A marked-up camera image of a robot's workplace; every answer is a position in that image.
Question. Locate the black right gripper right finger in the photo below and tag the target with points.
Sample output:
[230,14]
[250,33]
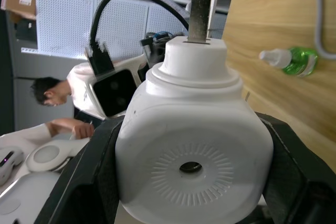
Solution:
[296,182]

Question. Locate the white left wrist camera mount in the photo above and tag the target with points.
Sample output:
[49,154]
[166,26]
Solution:
[115,93]

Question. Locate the white perforated pegboard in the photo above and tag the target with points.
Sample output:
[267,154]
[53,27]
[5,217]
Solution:
[65,22]

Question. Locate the person in white shirt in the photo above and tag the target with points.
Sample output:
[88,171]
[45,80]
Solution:
[78,82]

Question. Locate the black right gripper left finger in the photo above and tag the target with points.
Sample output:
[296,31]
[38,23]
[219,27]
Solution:
[86,182]

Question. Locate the white device with purple light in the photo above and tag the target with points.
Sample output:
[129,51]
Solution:
[8,162]

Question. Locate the green liquid bottle white cap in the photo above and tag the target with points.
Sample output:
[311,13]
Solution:
[299,60]

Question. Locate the person's bare hand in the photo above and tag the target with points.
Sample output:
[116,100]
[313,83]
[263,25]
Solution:
[83,130]

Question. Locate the white round handheld device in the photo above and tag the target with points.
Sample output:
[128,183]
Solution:
[50,155]

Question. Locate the white mosquito repellent heater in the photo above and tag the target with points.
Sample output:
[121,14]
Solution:
[194,129]

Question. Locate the grey metal cabinet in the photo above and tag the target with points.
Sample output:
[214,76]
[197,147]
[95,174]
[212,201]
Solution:
[15,64]

